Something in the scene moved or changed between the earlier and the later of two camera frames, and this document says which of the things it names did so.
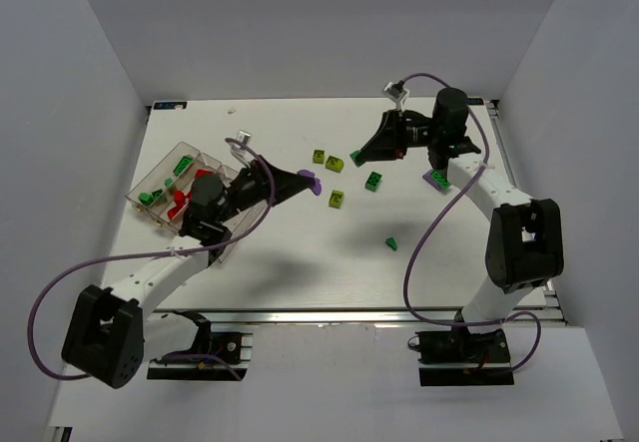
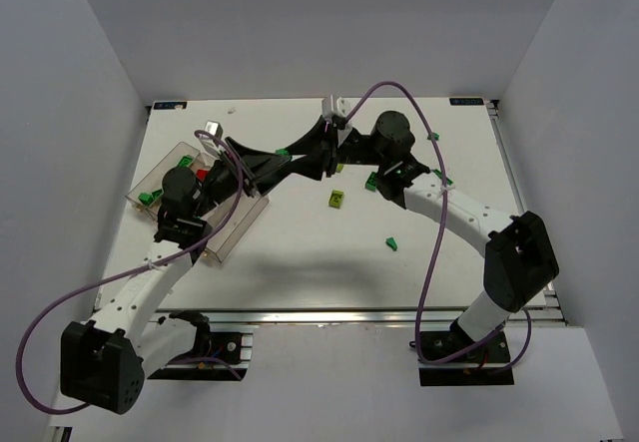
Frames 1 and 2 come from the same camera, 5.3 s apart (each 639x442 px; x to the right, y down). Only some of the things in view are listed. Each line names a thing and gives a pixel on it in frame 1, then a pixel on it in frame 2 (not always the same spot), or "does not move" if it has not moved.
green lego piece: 145,198 does not move
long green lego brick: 183,165 does not move
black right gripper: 396,134 → 329,149
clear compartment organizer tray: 164,196 does not move
